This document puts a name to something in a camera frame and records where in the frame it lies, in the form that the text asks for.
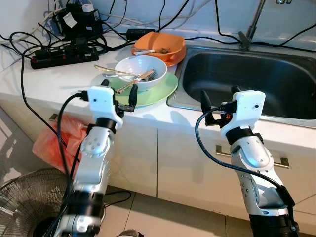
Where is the small black power adapter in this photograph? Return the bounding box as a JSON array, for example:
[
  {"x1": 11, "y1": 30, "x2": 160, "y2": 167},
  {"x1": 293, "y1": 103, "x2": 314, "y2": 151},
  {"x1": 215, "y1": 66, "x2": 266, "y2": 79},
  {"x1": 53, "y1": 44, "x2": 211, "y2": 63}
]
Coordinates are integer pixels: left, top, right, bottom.
[{"x1": 127, "y1": 29, "x2": 154, "y2": 41}]

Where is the light green plate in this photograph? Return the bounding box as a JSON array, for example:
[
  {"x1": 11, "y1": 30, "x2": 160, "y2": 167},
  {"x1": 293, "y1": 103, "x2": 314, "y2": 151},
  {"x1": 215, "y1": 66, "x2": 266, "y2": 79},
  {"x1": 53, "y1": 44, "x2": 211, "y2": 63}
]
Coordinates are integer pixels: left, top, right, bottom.
[{"x1": 99, "y1": 69, "x2": 179, "y2": 108}]

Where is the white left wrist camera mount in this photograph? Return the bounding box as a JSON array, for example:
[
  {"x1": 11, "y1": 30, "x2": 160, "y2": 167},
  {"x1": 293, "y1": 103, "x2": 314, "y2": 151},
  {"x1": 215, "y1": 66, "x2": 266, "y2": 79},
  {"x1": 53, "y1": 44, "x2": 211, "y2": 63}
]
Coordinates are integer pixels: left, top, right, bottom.
[{"x1": 86, "y1": 86, "x2": 124, "y2": 129}]

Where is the black power strip cable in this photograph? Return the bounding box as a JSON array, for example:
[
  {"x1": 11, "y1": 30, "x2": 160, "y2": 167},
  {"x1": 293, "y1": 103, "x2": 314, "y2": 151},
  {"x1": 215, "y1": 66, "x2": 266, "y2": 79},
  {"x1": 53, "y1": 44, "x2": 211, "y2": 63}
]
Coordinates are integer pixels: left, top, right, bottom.
[{"x1": 20, "y1": 47, "x2": 67, "y2": 149}]

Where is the orange plastic bag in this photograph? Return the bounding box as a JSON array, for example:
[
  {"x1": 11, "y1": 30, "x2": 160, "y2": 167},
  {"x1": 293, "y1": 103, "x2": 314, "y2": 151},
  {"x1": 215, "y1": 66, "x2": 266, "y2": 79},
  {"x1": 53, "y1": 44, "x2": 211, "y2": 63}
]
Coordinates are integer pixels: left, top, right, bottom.
[{"x1": 32, "y1": 115, "x2": 89, "y2": 173}]

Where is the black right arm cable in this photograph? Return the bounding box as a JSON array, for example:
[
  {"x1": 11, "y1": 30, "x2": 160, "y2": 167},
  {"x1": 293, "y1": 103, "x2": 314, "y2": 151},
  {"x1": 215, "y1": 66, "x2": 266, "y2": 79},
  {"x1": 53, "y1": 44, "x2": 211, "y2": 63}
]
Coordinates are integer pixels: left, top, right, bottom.
[{"x1": 194, "y1": 106, "x2": 297, "y2": 208}]

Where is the stainless steel sink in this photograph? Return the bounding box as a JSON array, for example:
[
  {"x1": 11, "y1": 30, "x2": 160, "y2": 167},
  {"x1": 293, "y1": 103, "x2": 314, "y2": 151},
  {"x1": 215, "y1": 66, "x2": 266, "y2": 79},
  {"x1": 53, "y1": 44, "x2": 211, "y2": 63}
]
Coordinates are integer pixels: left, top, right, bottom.
[{"x1": 167, "y1": 45, "x2": 316, "y2": 129}]

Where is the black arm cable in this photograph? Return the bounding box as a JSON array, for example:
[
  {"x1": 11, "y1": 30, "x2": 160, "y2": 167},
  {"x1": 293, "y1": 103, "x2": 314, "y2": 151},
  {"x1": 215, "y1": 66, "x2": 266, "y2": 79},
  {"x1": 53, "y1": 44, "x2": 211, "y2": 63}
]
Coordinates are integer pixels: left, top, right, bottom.
[
  {"x1": 194, "y1": 106, "x2": 297, "y2": 208},
  {"x1": 55, "y1": 90, "x2": 89, "y2": 198}
]

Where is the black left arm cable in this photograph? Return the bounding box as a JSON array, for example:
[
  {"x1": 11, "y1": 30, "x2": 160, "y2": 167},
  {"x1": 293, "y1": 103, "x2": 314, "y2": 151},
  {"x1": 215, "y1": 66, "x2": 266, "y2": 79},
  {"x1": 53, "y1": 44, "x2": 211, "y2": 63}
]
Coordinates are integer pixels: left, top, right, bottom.
[{"x1": 55, "y1": 90, "x2": 89, "y2": 198}]

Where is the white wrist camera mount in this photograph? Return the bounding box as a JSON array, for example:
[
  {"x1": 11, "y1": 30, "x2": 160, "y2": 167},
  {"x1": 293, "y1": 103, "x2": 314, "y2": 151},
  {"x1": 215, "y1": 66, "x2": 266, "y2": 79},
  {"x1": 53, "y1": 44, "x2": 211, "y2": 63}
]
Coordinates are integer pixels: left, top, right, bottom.
[
  {"x1": 221, "y1": 90, "x2": 267, "y2": 139},
  {"x1": 86, "y1": 86, "x2": 124, "y2": 129}
]

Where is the orange plate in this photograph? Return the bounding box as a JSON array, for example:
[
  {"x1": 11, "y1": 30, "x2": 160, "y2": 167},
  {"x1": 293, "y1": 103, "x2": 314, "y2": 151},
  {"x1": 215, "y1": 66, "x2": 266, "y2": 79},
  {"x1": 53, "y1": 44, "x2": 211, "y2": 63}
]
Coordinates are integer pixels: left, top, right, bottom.
[{"x1": 131, "y1": 47, "x2": 187, "y2": 67}]

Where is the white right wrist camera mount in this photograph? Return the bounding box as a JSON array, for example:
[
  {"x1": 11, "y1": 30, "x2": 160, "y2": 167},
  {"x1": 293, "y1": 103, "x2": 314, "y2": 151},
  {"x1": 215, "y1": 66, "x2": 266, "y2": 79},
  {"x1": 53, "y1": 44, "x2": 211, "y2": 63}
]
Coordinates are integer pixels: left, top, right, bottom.
[{"x1": 221, "y1": 90, "x2": 267, "y2": 139}]

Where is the orange bowl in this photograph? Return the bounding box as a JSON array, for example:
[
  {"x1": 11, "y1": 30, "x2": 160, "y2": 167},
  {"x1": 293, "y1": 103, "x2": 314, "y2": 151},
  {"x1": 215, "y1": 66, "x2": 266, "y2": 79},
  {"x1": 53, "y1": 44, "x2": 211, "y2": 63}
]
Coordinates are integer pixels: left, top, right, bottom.
[{"x1": 133, "y1": 31, "x2": 186, "y2": 62}]

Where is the black power strip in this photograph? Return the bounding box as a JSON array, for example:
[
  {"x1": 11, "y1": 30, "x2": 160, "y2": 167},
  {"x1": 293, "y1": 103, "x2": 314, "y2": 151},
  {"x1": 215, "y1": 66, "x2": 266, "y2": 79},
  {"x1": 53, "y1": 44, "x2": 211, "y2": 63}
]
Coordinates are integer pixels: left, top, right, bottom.
[{"x1": 31, "y1": 43, "x2": 99, "y2": 70}]

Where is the grey wire cage fan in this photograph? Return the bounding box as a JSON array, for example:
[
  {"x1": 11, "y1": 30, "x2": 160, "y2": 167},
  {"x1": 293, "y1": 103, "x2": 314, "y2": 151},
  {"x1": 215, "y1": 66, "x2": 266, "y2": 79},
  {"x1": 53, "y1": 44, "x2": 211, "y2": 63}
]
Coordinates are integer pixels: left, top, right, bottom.
[{"x1": 0, "y1": 168, "x2": 107, "y2": 237}]

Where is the thin black cable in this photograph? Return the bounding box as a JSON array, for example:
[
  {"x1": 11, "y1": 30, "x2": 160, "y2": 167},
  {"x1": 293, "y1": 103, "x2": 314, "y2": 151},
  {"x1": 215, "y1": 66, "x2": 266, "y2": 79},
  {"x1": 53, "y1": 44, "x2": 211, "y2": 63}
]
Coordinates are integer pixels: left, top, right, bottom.
[{"x1": 104, "y1": 190, "x2": 133, "y2": 208}]

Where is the grey robot foot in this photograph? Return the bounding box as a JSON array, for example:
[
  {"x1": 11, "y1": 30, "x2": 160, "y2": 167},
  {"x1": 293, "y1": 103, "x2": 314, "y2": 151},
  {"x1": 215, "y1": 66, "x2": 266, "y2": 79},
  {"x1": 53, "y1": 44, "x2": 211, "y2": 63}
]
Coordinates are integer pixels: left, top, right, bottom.
[{"x1": 116, "y1": 229, "x2": 145, "y2": 237}]

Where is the black charger box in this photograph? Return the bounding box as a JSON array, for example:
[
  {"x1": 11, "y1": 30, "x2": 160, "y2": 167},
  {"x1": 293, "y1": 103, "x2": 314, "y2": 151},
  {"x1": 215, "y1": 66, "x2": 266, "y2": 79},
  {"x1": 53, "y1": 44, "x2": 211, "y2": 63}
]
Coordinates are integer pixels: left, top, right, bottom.
[{"x1": 53, "y1": 4, "x2": 104, "y2": 42}]

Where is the dark grey faucet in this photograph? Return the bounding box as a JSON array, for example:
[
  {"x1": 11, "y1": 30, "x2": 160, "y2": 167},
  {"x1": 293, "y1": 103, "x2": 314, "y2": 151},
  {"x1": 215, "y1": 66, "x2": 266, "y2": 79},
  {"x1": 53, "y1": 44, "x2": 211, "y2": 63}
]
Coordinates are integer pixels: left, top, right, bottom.
[{"x1": 238, "y1": 0, "x2": 267, "y2": 50}]

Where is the white kitchen cabinet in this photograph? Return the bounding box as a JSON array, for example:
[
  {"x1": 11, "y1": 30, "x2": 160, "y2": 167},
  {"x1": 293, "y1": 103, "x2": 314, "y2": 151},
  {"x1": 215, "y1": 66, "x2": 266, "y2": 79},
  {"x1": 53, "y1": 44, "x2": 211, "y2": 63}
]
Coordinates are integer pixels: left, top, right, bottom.
[{"x1": 0, "y1": 99, "x2": 316, "y2": 235}]

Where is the gold spoon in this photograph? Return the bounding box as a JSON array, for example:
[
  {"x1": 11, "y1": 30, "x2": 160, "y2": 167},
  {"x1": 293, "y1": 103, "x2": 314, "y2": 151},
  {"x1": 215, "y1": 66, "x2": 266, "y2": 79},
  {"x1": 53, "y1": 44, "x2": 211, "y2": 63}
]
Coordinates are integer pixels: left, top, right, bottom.
[{"x1": 94, "y1": 64, "x2": 140, "y2": 77}]

